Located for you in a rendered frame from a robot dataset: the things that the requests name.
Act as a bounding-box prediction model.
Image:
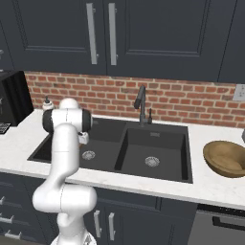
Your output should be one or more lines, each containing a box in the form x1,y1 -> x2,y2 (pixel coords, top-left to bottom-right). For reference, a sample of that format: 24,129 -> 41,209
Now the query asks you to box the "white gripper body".
78,131 -> 91,146

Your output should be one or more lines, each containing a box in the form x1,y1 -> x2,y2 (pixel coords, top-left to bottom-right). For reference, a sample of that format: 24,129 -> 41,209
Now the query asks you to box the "black sink tap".
133,84 -> 148,127

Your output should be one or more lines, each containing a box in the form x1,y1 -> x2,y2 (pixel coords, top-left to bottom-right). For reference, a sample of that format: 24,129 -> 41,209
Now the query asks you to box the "black double sink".
27,116 -> 194,185

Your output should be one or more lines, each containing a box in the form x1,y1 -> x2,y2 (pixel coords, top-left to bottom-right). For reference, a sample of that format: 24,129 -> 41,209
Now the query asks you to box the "dark lower cupboard door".
104,204 -> 195,245
83,200 -> 107,245

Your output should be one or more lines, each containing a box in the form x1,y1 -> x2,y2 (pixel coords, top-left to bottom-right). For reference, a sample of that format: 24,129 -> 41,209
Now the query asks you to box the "dark cupboard door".
0,0 -> 15,73
106,0 -> 238,83
217,0 -> 245,84
9,0 -> 108,77
104,204 -> 195,245
83,200 -> 107,245

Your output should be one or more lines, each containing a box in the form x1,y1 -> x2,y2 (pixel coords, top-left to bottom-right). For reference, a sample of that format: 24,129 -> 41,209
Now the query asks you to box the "dark upper cupboard door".
217,0 -> 245,84
0,0 -> 15,73
106,0 -> 238,83
9,0 -> 108,77

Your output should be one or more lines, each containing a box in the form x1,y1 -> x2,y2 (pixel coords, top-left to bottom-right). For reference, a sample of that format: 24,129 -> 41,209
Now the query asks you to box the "wooden bowl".
202,140 -> 245,179

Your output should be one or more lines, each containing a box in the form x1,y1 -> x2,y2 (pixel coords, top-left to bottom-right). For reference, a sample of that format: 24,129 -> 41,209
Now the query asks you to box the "white soap dispenser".
42,96 -> 54,112

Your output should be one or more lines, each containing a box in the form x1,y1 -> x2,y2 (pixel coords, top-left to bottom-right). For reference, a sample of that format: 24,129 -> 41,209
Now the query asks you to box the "black coffee machine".
0,70 -> 34,135

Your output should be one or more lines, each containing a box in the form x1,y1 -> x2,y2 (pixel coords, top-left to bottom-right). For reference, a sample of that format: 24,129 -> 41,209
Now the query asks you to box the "dark drawer front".
0,204 -> 52,234
0,181 -> 49,214
0,223 -> 56,245

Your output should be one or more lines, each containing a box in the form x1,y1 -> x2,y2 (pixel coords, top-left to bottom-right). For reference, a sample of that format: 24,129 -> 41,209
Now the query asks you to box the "grey dishwasher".
187,204 -> 245,245

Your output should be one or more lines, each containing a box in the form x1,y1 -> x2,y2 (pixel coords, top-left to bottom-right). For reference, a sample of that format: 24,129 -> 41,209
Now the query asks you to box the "grey lower cupboard handle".
93,210 -> 102,239
107,212 -> 116,242

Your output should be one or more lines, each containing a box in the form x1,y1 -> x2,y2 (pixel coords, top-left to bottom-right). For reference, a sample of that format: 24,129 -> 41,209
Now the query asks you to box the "grey cupboard handle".
107,2 -> 119,67
107,212 -> 116,242
85,2 -> 99,66
93,210 -> 102,239

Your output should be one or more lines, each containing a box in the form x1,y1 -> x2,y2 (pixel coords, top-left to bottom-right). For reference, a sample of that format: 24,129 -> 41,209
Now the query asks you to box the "grey upper cupboard handle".
107,2 -> 119,67
85,2 -> 99,66

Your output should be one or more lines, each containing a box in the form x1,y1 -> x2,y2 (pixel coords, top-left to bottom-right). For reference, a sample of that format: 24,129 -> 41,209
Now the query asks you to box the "grey wall socket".
233,83 -> 245,102

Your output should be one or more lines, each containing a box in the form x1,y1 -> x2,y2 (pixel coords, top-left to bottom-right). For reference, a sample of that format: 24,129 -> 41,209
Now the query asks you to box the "black dishwasher handle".
212,215 -> 245,232

